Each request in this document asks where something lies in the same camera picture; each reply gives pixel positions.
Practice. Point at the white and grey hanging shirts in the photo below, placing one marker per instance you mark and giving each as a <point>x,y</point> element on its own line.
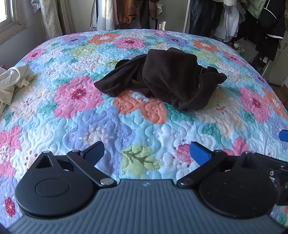
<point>229,22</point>

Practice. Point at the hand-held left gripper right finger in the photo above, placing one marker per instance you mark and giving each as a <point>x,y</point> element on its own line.
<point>199,153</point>

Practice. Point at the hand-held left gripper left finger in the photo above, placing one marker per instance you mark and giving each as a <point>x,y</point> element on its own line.
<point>94,153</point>

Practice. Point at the black hanging garment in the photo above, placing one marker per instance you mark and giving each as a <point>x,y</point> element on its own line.
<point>149,12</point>

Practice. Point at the beige curtain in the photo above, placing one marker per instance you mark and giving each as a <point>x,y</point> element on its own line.
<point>56,15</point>

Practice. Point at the white clothes rack pole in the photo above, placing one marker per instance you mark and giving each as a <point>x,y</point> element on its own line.
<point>186,15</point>

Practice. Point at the orange-brown hanging jacket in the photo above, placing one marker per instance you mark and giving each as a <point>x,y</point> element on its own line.
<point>127,11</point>

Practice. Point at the white cabinet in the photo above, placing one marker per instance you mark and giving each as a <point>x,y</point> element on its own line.
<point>277,65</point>

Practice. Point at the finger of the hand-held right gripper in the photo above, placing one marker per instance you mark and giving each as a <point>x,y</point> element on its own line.
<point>284,135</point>
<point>270,160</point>

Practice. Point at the black jacket with white stripe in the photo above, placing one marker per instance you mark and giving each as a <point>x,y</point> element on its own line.
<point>270,27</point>

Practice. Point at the cream crumpled garment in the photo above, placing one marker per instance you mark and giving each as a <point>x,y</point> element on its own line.
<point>12,77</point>

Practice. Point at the dark hanging trousers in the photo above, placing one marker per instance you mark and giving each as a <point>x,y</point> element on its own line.
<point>202,18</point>

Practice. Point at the window frame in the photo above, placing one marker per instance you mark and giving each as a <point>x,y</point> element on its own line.
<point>10,15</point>

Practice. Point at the light green hanging garment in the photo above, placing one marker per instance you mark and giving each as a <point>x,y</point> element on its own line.
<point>256,7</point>

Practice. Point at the dark brown garment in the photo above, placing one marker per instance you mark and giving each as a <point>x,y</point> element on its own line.
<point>166,76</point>

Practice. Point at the white hanging garment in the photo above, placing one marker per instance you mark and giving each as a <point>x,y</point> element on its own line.
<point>104,13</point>

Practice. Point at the floral quilted bedspread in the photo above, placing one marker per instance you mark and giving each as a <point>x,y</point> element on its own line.
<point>157,132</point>

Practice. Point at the small white bottle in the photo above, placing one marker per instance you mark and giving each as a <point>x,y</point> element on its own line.
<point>162,25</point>

